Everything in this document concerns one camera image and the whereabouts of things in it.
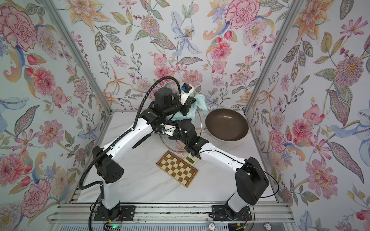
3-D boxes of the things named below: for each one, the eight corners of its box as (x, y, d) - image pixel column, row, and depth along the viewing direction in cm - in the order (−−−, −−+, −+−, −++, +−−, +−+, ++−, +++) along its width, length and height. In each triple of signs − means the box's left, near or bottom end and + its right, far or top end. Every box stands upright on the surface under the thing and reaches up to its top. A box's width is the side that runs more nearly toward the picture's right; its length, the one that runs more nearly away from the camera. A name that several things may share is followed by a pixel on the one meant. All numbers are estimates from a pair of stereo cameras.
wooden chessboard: (154, 167, 91) (153, 166, 89) (168, 151, 98) (167, 149, 97) (186, 190, 82) (186, 189, 81) (198, 171, 90) (199, 169, 88)
